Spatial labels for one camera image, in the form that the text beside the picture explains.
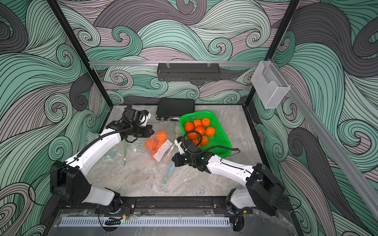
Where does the clear bag of oranges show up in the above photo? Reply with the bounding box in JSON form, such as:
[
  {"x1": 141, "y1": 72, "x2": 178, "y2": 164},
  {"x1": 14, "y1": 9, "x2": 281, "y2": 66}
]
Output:
[{"x1": 142, "y1": 128, "x2": 178, "y2": 185}]

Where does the orange taken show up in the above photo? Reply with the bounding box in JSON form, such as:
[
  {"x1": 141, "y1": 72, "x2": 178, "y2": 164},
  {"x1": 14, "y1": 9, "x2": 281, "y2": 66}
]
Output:
[
  {"x1": 186, "y1": 132, "x2": 197, "y2": 140},
  {"x1": 193, "y1": 120, "x2": 202, "y2": 128},
  {"x1": 184, "y1": 122, "x2": 195, "y2": 132}
]

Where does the orange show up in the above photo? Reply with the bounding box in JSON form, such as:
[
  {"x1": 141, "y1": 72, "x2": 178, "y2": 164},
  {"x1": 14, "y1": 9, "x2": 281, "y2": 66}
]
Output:
[
  {"x1": 195, "y1": 126, "x2": 206, "y2": 135},
  {"x1": 201, "y1": 118, "x2": 211, "y2": 127}
]

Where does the green plastic basket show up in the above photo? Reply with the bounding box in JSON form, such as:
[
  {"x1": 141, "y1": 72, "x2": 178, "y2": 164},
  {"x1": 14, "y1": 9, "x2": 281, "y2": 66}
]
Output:
[{"x1": 180, "y1": 111, "x2": 232, "y2": 157}]

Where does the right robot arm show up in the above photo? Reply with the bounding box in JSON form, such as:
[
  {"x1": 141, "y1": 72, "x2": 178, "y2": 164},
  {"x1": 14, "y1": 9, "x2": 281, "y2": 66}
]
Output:
[{"x1": 172, "y1": 131, "x2": 284, "y2": 216}]

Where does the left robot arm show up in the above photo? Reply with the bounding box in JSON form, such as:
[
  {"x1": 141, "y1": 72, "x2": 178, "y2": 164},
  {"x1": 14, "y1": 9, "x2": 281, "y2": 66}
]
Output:
[{"x1": 50, "y1": 107, "x2": 154, "y2": 212}]

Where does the black flat box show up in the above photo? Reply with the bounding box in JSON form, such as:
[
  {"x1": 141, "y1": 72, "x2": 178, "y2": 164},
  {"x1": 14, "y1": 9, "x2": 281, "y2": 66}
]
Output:
[{"x1": 156, "y1": 98, "x2": 195, "y2": 121}]

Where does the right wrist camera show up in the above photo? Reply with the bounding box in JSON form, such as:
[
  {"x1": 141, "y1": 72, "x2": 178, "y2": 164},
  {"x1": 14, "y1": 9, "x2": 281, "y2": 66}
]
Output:
[{"x1": 174, "y1": 136, "x2": 185, "y2": 155}]

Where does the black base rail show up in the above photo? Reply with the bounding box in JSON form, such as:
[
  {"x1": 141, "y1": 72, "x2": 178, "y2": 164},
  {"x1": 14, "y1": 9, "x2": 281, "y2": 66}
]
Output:
[{"x1": 56, "y1": 193, "x2": 293, "y2": 215}]

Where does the black wall shelf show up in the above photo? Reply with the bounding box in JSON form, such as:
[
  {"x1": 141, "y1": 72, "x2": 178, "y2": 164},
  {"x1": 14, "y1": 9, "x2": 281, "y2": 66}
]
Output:
[{"x1": 157, "y1": 63, "x2": 221, "y2": 83}]

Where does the aluminium wall rail back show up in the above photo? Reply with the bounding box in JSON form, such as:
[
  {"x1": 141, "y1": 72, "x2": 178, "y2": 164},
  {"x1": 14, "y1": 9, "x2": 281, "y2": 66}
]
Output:
[{"x1": 88, "y1": 60, "x2": 261, "y2": 68}]

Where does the aluminium wall rail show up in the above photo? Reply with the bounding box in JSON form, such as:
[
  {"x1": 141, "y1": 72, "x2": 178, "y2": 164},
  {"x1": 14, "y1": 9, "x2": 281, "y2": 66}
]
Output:
[
  {"x1": 270, "y1": 60, "x2": 378, "y2": 220},
  {"x1": 88, "y1": 60, "x2": 261, "y2": 68}
]

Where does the clear acrylic wall holder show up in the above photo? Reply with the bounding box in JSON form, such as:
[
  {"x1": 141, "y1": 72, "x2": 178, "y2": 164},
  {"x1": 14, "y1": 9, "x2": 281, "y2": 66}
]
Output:
[{"x1": 251, "y1": 61, "x2": 290, "y2": 109}]

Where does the white slotted cable duct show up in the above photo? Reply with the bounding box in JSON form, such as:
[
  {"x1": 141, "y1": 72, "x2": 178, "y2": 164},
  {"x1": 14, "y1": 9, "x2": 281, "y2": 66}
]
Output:
[{"x1": 58, "y1": 217, "x2": 231, "y2": 228}]

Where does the aluminium wall rail right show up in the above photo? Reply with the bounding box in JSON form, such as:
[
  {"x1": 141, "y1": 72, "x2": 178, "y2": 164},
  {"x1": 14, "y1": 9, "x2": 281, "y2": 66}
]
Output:
[{"x1": 270, "y1": 60, "x2": 378, "y2": 220}]

